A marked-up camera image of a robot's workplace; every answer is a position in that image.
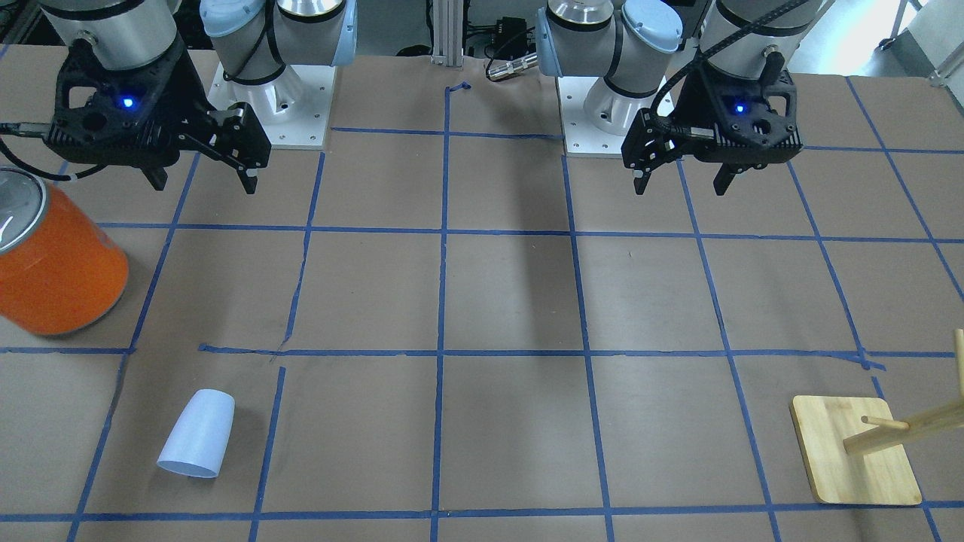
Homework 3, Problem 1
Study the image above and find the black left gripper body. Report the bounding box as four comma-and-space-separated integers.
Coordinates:
622, 65, 800, 169

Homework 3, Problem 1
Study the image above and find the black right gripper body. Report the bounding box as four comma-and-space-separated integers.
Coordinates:
45, 35, 271, 169

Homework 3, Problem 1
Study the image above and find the light blue plastic cup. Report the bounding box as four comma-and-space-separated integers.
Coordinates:
156, 388, 235, 478

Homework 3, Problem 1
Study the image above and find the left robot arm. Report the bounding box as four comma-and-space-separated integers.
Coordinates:
534, 1, 822, 196

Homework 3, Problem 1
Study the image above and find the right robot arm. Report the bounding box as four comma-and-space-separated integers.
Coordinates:
41, 1, 358, 194

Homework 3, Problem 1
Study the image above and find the wooden cup rack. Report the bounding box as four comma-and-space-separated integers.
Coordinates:
782, 329, 962, 507

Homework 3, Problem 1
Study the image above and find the orange can with silver lid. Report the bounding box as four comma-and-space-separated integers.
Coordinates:
1, 167, 130, 336

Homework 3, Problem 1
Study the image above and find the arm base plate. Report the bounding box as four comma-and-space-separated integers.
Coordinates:
207, 64, 338, 151
557, 76, 654, 159

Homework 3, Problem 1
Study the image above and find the aluminium frame post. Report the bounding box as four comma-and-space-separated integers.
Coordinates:
430, 0, 465, 69

